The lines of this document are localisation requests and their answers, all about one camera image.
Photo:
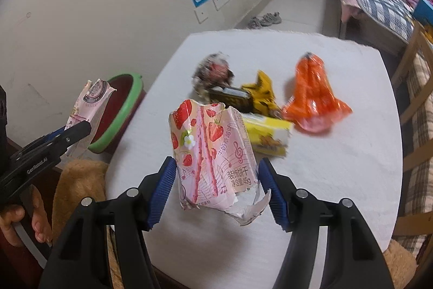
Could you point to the pink white snack wrapper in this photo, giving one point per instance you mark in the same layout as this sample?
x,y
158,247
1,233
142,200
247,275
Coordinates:
x,y
91,99

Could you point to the plaid chair cushion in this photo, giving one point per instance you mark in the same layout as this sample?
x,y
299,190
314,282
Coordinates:
x,y
419,126

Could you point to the tan fluffy cushion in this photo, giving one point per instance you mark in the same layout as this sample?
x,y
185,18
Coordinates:
x,y
81,187

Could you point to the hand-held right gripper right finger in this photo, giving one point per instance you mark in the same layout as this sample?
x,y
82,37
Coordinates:
x,y
275,197

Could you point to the dark brown snack wrapper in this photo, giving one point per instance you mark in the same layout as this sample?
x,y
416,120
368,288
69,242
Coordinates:
x,y
233,99

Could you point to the crumpled printed paper wrapper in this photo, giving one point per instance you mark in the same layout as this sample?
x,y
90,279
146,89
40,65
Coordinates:
x,y
214,70

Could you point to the bed with plaid blanket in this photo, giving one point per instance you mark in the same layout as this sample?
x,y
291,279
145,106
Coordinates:
x,y
375,1

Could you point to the orange snack wrapper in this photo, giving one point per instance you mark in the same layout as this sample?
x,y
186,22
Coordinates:
x,y
313,89

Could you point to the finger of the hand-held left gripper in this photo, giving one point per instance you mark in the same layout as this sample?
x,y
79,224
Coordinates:
x,y
77,132
54,135

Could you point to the green-rimmed red basin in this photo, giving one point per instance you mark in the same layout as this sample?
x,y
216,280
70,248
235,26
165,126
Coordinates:
x,y
118,99

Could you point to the blue book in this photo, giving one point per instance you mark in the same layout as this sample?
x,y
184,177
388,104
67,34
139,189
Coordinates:
x,y
424,11

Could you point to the single white wall socket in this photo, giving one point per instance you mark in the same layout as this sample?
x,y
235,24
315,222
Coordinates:
x,y
201,16

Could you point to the person's left hand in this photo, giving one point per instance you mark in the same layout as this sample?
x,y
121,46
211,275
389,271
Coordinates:
x,y
42,218

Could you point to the double white wall socket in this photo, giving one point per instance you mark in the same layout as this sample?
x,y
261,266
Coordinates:
x,y
221,0

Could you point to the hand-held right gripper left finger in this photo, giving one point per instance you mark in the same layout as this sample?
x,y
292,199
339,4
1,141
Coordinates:
x,y
162,194

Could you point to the yellow snack wrapper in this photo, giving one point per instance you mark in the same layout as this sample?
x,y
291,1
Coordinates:
x,y
265,89

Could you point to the pink strawberry biscuit box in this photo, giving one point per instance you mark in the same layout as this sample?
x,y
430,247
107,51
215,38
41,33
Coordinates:
x,y
209,153

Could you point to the pink bed sheet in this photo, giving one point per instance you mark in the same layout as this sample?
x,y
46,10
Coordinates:
x,y
348,9

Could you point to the grey sneaker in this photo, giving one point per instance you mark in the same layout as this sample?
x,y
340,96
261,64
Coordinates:
x,y
270,18
254,22

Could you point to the wooden chair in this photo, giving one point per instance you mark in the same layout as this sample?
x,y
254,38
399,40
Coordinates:
x,y
411,52

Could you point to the yellow carton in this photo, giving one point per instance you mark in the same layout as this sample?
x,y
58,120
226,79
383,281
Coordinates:
x,y
267,136

